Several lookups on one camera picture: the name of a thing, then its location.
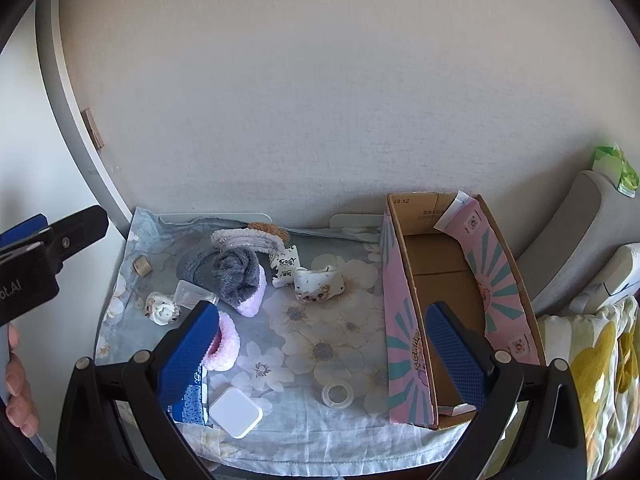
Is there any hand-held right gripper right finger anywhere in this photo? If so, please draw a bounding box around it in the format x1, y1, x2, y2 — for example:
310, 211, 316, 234
425, 301, 587, 480

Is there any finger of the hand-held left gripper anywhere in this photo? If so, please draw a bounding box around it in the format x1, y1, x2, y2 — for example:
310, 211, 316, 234
0, 214, 49, 251
22, 205, 109, 275

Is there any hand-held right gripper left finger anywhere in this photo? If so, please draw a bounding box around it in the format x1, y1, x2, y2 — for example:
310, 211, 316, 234
55, 301, 221, 480

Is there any pink fuzzy sock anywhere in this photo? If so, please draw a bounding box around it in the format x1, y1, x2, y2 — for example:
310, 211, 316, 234
205, 310, 237, 372

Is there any blue patterned packet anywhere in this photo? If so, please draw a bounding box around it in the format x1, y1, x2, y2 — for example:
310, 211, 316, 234
167, 362, 211, 427

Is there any white square box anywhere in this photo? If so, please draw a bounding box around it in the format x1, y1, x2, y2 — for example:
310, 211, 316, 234
208, 387, 263, 440

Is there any pink striped cardboard box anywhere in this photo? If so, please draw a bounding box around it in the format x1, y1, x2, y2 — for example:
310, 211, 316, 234
380, 191, 547, 431

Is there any grey fluffy sock pink cuff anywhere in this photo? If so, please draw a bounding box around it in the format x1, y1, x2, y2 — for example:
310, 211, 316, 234
176, 247, 267, 318

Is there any white floral pouch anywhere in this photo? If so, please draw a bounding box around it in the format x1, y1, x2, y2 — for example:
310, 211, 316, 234
292, 266, 345, 306

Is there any person's left hand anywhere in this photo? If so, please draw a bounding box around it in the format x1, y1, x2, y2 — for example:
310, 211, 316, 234
4, 322, 40, 437

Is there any clear plastic bottle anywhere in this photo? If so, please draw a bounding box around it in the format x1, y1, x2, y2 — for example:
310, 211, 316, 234
175, 280, 218, 313

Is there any brown latch plate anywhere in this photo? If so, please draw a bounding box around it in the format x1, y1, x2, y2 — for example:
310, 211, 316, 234
81, 108, 105, 150

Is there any white black patterned sachet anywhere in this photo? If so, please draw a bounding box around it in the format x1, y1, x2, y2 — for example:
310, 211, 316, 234
269, 245, 301, 288

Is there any white brown fluffy cloth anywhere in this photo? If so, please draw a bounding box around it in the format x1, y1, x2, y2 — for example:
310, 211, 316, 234
210, 222, 292, 256

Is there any clear tape roll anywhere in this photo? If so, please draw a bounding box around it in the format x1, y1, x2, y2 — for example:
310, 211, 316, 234
321, 380, 355, 407

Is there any yellow floral blanket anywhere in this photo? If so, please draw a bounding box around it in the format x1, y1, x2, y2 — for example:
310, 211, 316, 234
537, 295, 640, 480

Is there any grey padded headboard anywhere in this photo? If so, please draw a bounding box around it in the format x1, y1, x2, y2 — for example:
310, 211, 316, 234
515, 170, 628, 316

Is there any light grey cushion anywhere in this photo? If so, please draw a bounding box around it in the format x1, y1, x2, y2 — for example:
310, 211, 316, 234
570, 242, 640, 316

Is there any green tissue pack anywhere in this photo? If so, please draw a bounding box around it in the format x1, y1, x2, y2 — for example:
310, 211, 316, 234
592, 142, 640, 196

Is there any grey door frame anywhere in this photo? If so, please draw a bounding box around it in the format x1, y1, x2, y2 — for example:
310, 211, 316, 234
35, 0, 133, 231

